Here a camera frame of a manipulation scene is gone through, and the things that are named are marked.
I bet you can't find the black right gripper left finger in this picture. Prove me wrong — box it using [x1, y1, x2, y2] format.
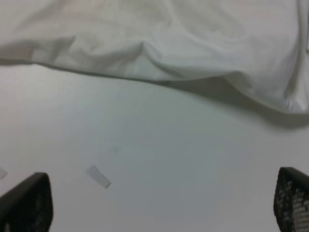
[0, 173, 54, 232]

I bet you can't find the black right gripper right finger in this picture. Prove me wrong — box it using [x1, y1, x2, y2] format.
[273, 167, 309, 232]

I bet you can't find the white short sleeve t-shirt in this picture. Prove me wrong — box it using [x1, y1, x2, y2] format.
[0, 0, 309, 114]

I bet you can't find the clear tape piece bottom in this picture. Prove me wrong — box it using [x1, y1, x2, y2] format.
[0, 168, 8, 179]

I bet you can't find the clear tape piece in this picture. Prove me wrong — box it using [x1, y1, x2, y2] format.
[86, 165, 111, 189]
[0, 168, 8, 179]

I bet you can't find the clear tape piece right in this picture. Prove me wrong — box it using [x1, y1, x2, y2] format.
[86, 165, 111, 189]

